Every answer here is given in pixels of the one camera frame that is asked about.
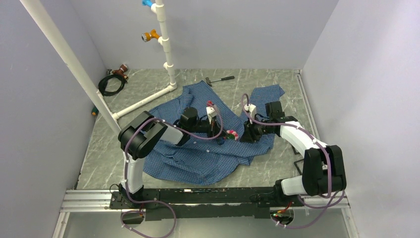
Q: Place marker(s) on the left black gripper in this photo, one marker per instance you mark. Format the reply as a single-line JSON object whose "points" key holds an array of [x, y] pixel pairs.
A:
{"points": [[215, 128]]}

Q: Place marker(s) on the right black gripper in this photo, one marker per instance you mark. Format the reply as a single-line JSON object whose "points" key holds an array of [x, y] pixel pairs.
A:
{"points": [[249, 135]]}

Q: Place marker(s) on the pink flower brooch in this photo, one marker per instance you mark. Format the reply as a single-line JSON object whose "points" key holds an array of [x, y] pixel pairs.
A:
{"points": [[231, 134]]}

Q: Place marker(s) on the blue checkered shirt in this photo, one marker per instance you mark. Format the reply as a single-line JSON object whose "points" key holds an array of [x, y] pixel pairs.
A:
{"points": [[199, 161]]}

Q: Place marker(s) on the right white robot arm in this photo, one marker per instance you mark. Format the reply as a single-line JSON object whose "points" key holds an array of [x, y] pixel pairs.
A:
{"points": [[323, 170]]}

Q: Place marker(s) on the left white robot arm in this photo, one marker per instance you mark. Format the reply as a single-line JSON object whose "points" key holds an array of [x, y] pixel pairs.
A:
{"points": [[138, 139]]}

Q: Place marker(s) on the green orange screwdriver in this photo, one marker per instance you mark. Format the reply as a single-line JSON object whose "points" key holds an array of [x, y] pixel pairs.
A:
{"points": [[94, 111]]}

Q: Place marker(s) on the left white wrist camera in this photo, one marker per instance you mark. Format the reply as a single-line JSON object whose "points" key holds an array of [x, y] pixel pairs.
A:
{"points": [[211, 113]]}

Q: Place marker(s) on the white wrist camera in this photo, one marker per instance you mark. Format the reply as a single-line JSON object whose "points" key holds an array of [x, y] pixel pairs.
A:
{"points": [[211, 113], [251, 111]]}

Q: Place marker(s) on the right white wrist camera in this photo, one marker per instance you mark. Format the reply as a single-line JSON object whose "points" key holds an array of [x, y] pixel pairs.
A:
{"points": [[251, 111]]}

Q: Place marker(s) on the black handled hammer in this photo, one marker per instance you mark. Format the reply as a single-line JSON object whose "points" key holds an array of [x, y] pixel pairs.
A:
{"points": [[211, 82]]}

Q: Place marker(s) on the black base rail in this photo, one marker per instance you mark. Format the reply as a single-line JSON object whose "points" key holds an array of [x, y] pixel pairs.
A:
{"points": [[164, 203]]}

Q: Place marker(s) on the orange hose nozzle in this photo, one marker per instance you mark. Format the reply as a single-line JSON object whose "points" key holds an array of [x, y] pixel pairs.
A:
{"points": [[147, 36]]}

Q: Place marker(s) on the white PVC pipe frame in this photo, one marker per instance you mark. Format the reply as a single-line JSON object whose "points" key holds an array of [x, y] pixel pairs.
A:
{"points": [[66, 32]]}

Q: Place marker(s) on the blue hose nozzle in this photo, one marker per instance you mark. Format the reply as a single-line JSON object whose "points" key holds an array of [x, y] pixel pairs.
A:
{"points": [[148, 3]]}

